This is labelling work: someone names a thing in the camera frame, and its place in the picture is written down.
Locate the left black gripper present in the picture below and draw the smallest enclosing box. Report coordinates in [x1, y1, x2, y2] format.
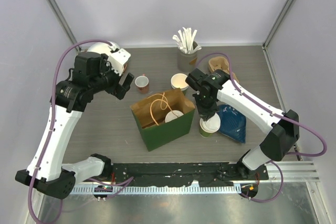
[90, 54, 133, 99]

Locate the stack of green paper cups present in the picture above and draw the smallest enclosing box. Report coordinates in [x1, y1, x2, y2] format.
[171, 73, 189, 95]

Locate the green paper bag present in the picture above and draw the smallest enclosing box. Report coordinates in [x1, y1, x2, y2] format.
[130, 89, 195, 152]

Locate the white cup lid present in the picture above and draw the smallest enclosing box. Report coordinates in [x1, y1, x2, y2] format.
[165, 110, 184, 123]
[199, 113, 221, 133]

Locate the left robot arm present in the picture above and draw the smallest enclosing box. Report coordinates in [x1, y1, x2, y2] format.
[15, 49, 134, 199]

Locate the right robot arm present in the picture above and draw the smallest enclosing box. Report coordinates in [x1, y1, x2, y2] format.
[186, 69, 299, 179]

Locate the cardboard cup carrier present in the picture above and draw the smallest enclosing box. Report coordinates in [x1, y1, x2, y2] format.
[208, 56, 230, 74]

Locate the grey straw holder cup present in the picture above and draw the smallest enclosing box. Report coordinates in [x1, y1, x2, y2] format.
[177, 49, 197, 73]

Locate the white paper plate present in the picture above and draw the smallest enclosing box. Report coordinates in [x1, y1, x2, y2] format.
[87, 41, 121, 55]

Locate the blue leaf-shaped dish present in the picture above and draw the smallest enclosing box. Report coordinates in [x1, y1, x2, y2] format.
[217, 104, 246, 144]

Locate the white wrapped straws bundle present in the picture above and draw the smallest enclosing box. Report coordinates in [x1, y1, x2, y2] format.
[172, 27, 202, 55]

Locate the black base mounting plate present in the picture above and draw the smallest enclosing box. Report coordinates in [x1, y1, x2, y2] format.
[95, 162, 269, 187]

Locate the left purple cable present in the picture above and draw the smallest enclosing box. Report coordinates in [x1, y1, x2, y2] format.
[27, 39, 134, 224]

